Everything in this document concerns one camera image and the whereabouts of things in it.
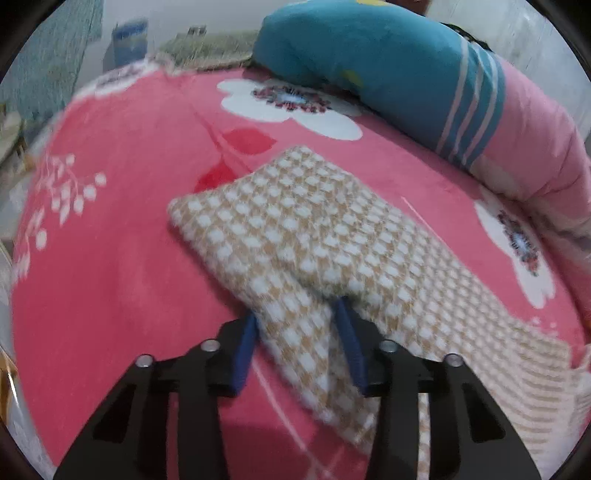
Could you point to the pink floral fleece blanket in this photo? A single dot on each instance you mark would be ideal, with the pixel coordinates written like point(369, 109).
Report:
point(129, 207)

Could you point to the teal patterned curtain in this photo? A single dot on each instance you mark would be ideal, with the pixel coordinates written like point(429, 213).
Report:
point(46, 60)

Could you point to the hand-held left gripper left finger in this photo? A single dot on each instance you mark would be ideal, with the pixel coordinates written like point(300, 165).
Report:
point(242, 353)

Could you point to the pink and blue quilt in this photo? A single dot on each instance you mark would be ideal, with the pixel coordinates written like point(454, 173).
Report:
point(392, 69)

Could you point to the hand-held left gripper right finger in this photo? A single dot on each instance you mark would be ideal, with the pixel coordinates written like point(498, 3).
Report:
point(351, 344)

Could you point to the beige white checked knit sweater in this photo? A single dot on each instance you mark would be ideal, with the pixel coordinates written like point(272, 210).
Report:
point(295, 230)

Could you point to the green fuzzy mat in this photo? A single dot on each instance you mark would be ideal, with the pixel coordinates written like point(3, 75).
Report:
point(207, 48)

